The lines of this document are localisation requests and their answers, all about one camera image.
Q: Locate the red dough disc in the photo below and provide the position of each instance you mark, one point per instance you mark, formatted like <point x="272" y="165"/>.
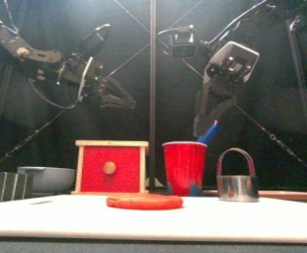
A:
<point x="145" y="201"/>

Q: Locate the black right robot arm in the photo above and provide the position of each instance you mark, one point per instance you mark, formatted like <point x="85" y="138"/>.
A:
<point x="248" y="16"/>

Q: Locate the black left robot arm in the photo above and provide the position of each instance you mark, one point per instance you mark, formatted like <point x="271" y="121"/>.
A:
<point x="11" y="39"/>

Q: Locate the wooden drawer box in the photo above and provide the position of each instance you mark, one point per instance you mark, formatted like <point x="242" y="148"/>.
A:
<point x="112" y="143"/>

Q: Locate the red drawer with wooden knob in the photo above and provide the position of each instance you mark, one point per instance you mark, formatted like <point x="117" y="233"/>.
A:
<point x="110" y="168"/>

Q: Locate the grey bowl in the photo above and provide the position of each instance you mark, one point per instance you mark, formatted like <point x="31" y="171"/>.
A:
<point x="50" y="179"/>

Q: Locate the blue utensil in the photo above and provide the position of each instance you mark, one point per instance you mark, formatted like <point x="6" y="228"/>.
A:
<point x="209" y="133"/>

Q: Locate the white cutting board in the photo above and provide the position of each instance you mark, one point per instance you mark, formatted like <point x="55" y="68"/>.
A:
<point x="152" y="220"/>

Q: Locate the green striped block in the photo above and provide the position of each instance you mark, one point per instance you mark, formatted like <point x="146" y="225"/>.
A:
<point x="6" y="186"/>

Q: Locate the vertical metal frame pole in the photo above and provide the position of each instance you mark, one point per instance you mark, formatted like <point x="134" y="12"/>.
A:
<point x="153" y="99"/>

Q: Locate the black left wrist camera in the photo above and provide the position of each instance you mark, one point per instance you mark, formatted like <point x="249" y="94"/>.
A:
<point x="94" y="39"/>

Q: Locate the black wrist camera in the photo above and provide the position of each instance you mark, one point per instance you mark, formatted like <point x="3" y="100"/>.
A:
<point x="185" y="49"/>
<point x="94" y="39"/>

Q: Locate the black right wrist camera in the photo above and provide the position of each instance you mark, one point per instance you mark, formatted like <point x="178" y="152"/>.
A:
<point x="185" y="49"/>

